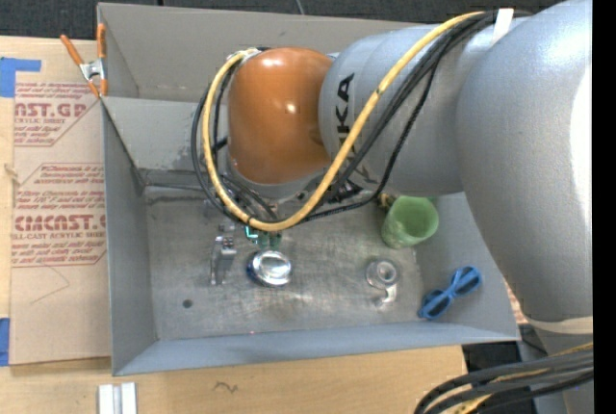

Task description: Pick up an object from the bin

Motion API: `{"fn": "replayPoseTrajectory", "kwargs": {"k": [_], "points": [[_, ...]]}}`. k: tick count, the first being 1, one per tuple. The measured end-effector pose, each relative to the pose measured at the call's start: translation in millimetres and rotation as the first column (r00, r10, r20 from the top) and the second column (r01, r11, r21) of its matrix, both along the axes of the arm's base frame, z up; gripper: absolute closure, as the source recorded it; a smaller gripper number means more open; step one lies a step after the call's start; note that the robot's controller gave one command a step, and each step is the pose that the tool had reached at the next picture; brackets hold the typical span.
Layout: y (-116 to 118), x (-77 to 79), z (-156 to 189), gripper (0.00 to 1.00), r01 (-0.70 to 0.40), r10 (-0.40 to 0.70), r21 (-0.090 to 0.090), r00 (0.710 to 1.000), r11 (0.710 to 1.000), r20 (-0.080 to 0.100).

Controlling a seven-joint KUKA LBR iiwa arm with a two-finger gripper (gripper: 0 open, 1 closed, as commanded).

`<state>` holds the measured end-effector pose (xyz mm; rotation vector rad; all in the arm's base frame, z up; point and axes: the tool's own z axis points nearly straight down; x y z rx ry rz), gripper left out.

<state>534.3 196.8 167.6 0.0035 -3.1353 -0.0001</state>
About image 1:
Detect blue sunglasses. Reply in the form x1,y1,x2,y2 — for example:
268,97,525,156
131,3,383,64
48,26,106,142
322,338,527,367
417,265,483,321

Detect brown cardboard board, red print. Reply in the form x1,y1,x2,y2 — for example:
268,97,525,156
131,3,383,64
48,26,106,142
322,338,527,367
0,35,114,366

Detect green cup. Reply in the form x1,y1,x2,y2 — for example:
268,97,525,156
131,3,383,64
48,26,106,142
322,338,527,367
380,194,440,250

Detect clear glass thing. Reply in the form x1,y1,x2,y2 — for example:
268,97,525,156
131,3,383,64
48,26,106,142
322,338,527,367
364,258,403,308

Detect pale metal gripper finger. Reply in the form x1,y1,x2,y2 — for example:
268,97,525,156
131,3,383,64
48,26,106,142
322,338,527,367
209,234,220,287
218,221,239,286

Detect grey metal bin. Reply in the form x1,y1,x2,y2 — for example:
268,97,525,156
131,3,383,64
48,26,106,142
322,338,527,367
95,1,523,377

